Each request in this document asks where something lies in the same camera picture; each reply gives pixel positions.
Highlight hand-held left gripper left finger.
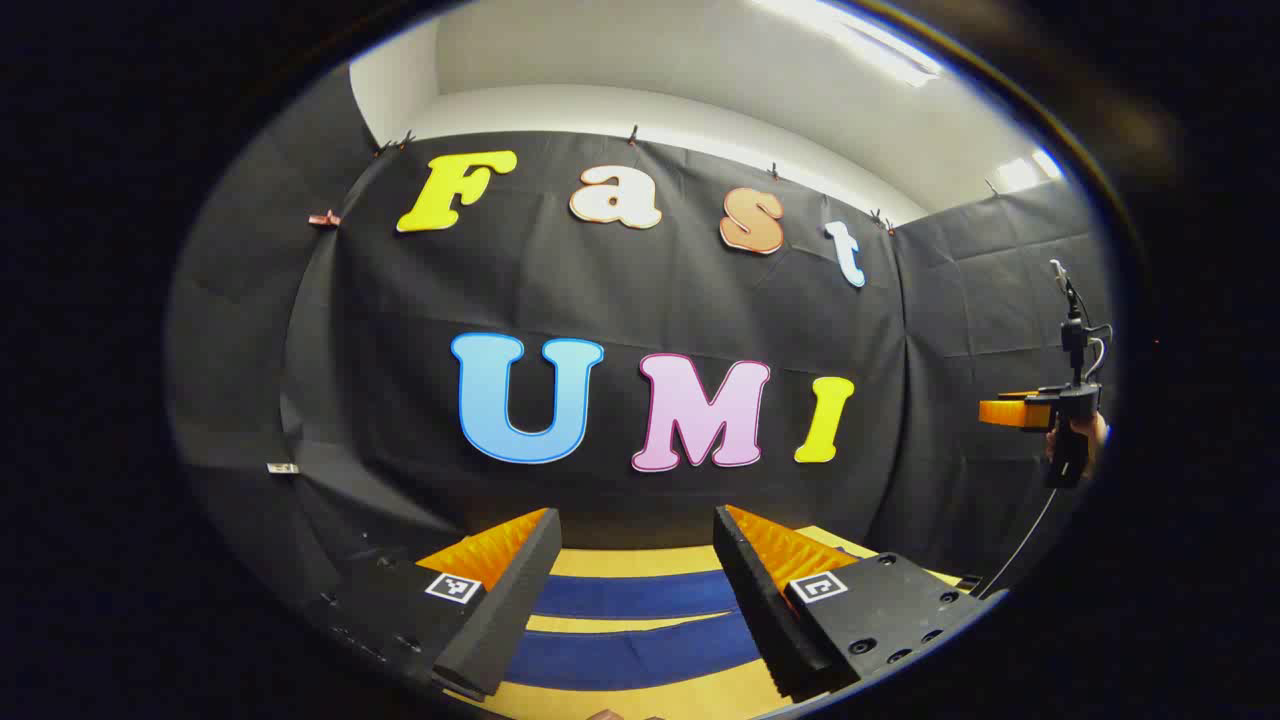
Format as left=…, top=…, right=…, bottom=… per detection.
left=318, top=507, right=564, bottom=699

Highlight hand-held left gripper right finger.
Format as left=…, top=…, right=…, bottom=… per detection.
left=712, top=504, right=991, bottom=704

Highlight blue jeans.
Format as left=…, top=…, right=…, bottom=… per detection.
left=505, top=570, right=766, bottom=693

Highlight small ceiling light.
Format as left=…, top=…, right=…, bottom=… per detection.
left=995, top=148, right=1064, bottom=193

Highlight long ceiling light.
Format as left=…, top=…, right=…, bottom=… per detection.
left=750, top=0, right=947, bottom=87

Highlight thin gripper cable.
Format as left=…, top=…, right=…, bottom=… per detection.
left=983, top=488, right=1061, bottom=598

